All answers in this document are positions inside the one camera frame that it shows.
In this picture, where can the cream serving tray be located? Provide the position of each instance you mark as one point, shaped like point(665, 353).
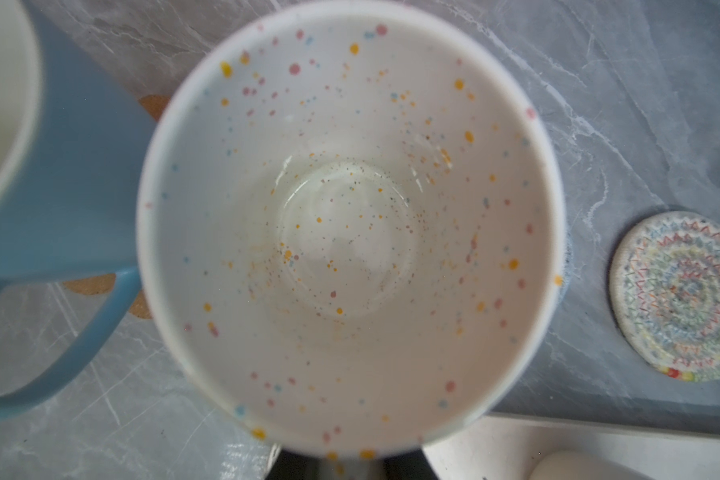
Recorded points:
point(502, 446)

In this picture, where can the white mug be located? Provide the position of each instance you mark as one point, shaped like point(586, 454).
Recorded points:
point(351, 228)
point(571, 465)

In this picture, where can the light blue mug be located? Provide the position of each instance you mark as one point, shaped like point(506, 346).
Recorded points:
point(72, 146)

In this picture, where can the cork paw print coaster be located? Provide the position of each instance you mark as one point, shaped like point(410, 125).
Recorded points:
point(154, 105)

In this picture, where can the white woven rope coaster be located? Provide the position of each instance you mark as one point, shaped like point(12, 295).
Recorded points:
point(664, 288)

